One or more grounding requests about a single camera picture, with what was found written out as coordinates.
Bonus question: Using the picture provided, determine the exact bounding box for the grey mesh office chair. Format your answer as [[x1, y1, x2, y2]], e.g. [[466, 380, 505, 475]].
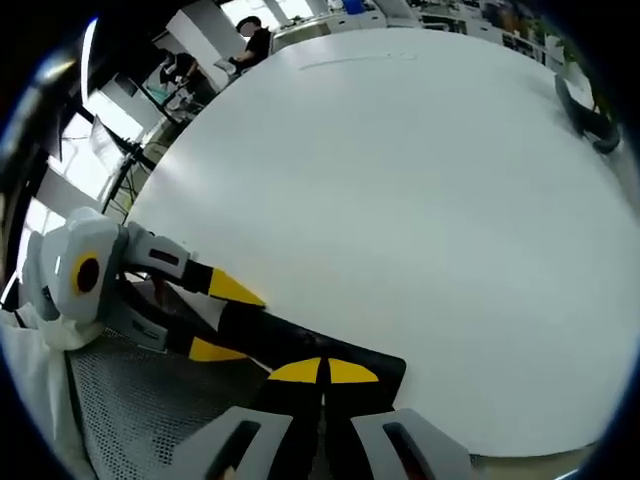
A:
[[63, 327, 272, 480]]

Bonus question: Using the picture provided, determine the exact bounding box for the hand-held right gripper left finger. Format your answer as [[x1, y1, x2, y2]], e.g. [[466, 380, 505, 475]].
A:
[[169, 356, 324, 480]]

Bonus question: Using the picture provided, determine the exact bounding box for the ceiling light strip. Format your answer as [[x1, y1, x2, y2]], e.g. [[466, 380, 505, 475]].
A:
[[78, 16, 100, 107]]

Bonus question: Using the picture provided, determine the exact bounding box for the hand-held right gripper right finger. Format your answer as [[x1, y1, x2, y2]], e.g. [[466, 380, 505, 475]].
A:
[[323, 357, 477, 480]]

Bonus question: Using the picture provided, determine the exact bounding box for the green potted plant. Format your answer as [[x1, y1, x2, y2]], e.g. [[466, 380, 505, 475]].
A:
[[538, 18, 617, 119]]

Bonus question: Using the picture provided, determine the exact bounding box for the black remote control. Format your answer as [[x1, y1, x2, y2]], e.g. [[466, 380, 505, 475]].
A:
[[216, 301, 408, 417]]

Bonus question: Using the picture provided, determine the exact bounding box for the white panel on stand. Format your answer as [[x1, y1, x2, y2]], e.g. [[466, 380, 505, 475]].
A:
[[88, 113, 127, 177]]

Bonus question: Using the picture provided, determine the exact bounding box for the black curved headset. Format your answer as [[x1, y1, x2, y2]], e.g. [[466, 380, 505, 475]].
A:
[[553, 73, 622, 155]]

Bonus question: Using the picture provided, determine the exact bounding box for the white plant pot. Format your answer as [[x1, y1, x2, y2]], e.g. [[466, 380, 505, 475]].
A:
[[563, 60, 597, 110]]

